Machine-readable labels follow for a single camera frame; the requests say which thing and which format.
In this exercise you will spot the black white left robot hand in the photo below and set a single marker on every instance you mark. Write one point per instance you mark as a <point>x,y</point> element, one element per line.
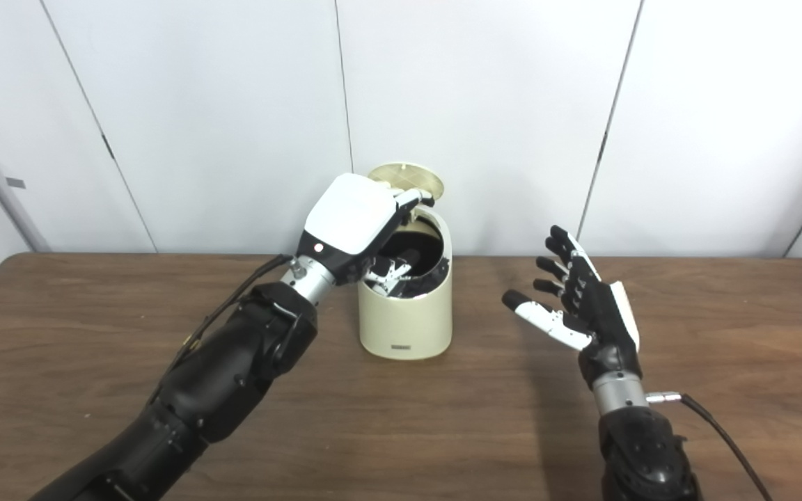
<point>349,216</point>

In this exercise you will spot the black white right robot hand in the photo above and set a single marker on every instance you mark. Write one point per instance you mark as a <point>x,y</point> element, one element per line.
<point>603,320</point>

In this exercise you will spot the cream round bin lid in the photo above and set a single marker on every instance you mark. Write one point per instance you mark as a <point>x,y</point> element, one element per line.
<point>415,177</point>

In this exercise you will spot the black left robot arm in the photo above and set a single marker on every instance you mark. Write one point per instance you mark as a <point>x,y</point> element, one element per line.
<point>220,383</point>

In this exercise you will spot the black bin liner bag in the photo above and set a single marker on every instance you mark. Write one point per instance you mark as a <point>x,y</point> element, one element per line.
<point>425,254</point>

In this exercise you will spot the cream-colored cylindrical bin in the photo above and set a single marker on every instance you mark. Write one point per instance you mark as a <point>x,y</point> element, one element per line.
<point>404,323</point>

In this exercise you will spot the small gray post label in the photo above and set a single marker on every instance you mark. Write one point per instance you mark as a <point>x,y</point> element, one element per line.
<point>15,182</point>

